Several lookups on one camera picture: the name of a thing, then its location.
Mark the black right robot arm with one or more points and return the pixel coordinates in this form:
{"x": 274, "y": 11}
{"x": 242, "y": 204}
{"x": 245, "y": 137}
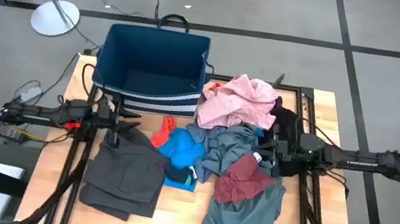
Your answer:
{"x": 358, "y": 161}

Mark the black power adapter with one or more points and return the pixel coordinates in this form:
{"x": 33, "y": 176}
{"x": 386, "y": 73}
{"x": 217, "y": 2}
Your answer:
{"x": 9, "y": 133}

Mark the maroon garment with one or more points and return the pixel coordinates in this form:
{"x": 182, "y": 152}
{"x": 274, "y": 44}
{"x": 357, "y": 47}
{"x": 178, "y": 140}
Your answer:
{"x": 241, "y": 182}

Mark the navy white striped fabric bin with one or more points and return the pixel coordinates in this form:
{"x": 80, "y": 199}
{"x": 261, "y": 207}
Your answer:
{"x": 152, "y": 55}

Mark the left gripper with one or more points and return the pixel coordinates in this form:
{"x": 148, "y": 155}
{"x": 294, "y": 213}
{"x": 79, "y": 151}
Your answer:
{"x": 105, "y": 116}

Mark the white floor scrap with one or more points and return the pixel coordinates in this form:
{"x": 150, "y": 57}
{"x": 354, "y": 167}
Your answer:
{"x": 187, "y": 6}

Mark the grey power brick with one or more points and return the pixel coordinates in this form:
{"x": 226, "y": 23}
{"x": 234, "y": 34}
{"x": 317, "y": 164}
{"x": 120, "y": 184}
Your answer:
{"x": 31, "y": 94}

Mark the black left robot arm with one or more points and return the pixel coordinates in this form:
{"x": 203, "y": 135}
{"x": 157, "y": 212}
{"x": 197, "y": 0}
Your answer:
{"x": 41, "y": 112}

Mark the dark sock teal purple patches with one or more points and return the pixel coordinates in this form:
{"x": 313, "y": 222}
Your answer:
{"x": 177, "y": 174}

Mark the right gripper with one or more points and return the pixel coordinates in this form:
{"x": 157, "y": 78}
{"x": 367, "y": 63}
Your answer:
{"x": 285, "y": 150}

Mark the teal-grey garment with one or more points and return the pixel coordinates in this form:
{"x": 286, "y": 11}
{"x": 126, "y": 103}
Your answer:
{"x": 231, "y": 145}

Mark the pink garment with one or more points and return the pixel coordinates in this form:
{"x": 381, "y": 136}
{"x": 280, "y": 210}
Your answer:
{"x": 238, "y": 102}

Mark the dark grey garment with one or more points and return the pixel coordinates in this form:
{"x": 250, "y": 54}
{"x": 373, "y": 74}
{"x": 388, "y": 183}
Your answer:
{"x": 124, "y": 172}

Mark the black garment white lettering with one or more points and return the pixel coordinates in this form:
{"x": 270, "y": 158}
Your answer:
{"x": 284, "y": 120}

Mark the bright blue garment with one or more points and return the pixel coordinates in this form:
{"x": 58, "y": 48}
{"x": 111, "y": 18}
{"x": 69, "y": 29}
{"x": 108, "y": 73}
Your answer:
{"x": 182, "y": 147}

